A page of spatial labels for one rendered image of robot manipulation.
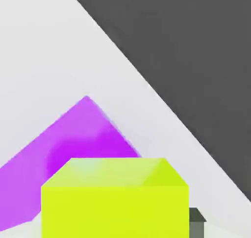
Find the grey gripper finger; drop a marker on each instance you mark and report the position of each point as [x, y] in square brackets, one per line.
[196, 226]

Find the small yellow cube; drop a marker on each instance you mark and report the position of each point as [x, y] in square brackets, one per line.
[115, 206]

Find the large purple box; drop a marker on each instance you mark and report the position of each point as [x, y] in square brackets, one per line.
[78, 136]

